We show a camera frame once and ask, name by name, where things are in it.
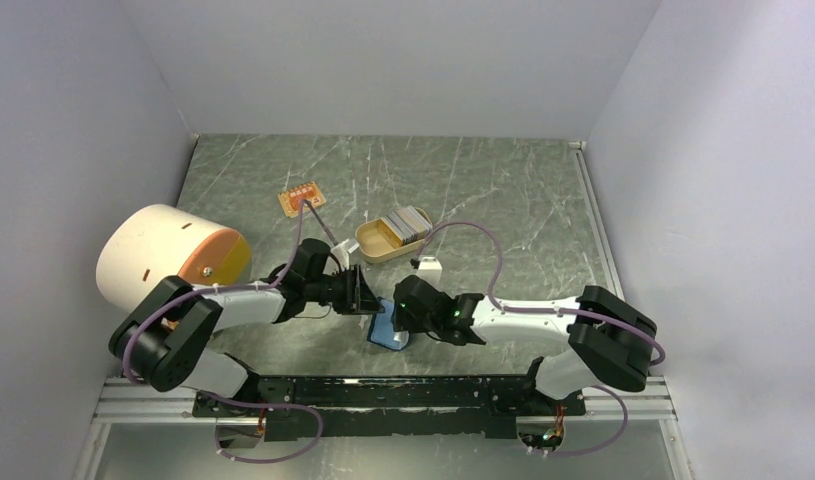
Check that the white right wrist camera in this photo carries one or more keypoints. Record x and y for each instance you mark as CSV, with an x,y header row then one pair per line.
x,y
429,269

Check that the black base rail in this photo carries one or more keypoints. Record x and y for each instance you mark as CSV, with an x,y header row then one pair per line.
x,y
294,407

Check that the stack of cards in tray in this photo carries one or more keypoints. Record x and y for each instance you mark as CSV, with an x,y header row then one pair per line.
x,y
405,225

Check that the large white cylinder roll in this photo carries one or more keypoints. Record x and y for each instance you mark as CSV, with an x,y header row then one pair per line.
x,y
160,241

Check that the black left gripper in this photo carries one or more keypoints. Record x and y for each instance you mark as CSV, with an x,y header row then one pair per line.
x,y
358,298

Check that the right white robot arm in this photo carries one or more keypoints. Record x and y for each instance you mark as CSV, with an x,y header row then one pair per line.
x,y
602,340

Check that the beige oval card tray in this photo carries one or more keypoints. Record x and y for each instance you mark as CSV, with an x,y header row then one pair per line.
x,y
376,247

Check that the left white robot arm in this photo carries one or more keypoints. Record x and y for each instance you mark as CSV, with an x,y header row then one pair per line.
x,y
164,339

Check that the blue leather card holder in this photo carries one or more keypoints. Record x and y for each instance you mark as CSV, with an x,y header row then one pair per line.
x,y
381,330

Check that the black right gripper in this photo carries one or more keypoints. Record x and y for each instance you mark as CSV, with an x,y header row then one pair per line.
x,y
402,320

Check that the aluminium frame rail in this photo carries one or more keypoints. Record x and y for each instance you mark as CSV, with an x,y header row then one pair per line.
x,y
137,433

